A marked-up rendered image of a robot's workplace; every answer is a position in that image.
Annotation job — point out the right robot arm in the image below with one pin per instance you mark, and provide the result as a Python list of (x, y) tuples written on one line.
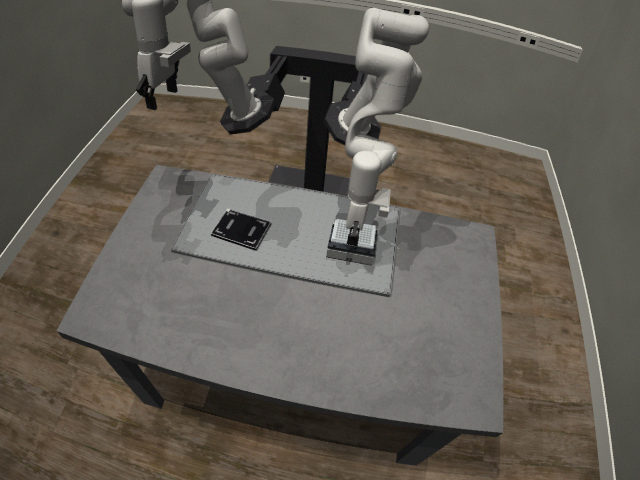
[(217, 59)]

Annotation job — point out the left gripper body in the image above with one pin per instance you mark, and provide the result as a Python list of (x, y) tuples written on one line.
[(356, 212)]

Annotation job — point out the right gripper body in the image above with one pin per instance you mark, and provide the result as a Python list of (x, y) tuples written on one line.
[(149, 64)]

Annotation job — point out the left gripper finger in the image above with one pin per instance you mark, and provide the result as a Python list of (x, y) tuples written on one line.
[(352, 236)]

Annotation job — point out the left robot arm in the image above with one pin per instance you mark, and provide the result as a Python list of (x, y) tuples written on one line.
[(391, 66)]

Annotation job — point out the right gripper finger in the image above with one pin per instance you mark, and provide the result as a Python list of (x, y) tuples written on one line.
[(171, 82), (150, 99)]

